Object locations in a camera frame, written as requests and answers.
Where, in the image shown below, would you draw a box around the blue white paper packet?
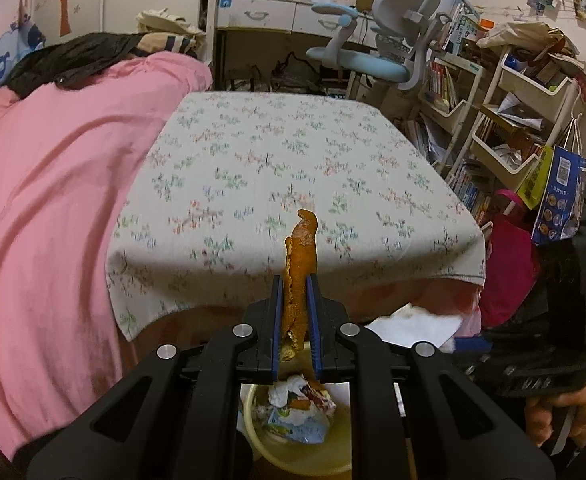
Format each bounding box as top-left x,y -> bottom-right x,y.
265,400 -> 331,446

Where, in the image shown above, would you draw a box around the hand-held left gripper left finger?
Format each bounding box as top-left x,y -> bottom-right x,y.
25,274 -> 286,480

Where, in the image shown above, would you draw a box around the blue grey office chair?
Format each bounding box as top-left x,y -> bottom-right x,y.
305,0 -> 468,92

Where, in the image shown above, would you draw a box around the white wardrobe with tree decal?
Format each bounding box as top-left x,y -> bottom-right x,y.
18,0 -> 208,61

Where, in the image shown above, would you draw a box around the striped beige bag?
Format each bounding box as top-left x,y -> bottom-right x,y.
133,32 -> 198,56

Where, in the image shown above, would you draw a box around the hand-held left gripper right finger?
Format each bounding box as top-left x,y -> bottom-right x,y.
305,274 -> 556,480

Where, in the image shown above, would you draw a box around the beige cloth bag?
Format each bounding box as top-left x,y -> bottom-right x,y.
475,21 -> 581,61

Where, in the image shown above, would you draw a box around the wide white shelf cart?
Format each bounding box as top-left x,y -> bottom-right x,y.
468,45 -> 584,193

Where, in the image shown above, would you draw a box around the blue paper gift bag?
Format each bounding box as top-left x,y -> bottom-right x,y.
530,120 -> 586,246

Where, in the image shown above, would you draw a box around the beige backpack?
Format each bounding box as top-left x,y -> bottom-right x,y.
137,8 -> 206,36

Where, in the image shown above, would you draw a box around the books beside chair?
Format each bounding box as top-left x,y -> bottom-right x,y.
443,0 -> 496,56

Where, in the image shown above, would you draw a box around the orange peel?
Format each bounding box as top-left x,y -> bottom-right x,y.
279,208 -> 320,363

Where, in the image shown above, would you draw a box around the pink tote bag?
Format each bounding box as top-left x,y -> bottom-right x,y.
478,189 -> 541,328

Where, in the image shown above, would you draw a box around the pink blanket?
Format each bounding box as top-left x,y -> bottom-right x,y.
0,50 -> 214,461

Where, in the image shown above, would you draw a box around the white tissue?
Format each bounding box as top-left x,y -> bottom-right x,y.
365,302 -> 466,352

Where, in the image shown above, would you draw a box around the floral tablecloth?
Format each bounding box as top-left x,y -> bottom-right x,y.
104,91 -> 488,343

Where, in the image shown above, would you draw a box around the row of upright books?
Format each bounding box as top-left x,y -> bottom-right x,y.
425,57 -> 458,111

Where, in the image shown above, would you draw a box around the yellow green bag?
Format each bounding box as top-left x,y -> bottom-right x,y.
517,145 -> 556,211

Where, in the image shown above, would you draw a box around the stack of colourful books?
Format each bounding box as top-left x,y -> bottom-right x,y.
453,160 -> 496,226

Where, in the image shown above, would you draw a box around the pale yellow trash bin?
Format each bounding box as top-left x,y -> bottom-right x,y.
240,382 -> 356,478

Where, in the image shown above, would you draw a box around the white crumpled paper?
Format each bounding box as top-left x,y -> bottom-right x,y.
268,374 -> 308,407

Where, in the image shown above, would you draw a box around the narrow white shelf cart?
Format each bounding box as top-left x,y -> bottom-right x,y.
413,50 -> 488,176

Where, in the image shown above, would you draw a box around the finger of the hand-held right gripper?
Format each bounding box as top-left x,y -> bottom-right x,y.
450,335 -> 496,362

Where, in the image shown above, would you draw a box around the black jacket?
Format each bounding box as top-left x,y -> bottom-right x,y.
5,31 -> 148,98

